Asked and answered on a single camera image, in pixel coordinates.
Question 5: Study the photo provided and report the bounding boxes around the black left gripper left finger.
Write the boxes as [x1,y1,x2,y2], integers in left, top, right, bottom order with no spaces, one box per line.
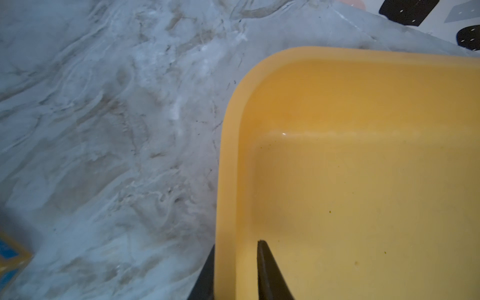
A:
[187,246,215,300]

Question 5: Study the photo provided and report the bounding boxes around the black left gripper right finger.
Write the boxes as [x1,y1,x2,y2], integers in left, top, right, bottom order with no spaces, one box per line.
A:
[257,240,294,300]

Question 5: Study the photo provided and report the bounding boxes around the yellow plastic storage box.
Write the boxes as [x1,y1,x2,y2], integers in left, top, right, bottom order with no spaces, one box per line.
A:
[214,47,480,300]

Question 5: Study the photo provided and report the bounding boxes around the colourful card box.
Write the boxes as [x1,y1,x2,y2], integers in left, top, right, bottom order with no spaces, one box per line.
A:
[1,232,33,294]

